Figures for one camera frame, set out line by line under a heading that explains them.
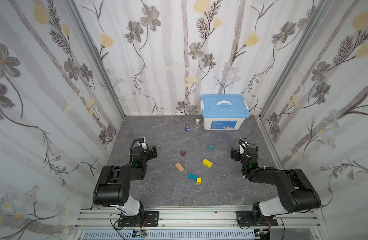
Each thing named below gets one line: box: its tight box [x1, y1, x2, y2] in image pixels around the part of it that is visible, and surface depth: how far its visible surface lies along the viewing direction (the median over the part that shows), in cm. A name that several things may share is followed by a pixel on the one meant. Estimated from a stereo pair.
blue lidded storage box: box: [200, 94, 250, 130], surface depth 106 cm
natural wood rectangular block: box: [175, 162, 185, 173], surface depth 92 cm
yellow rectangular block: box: [202, 158, 214, 169], surface depth 94 cm
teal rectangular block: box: [188, 173, 198, 181], surface depth 90 cm
